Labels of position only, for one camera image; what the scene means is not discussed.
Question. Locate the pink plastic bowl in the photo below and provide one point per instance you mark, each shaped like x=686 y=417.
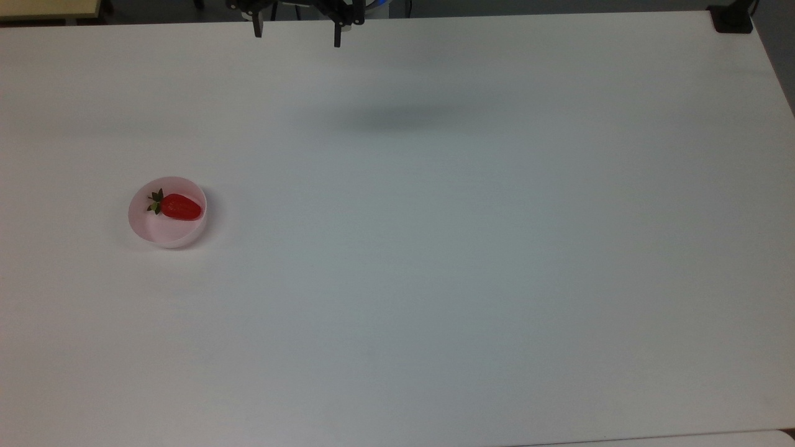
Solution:
x=166 y=233

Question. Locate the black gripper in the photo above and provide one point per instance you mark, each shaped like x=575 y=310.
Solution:
x=298 y=7

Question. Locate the red strawberry with green leaves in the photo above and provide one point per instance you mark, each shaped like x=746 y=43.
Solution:
x=177 y=206

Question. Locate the light wooden table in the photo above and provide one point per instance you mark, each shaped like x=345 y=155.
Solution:
x=46 y=7

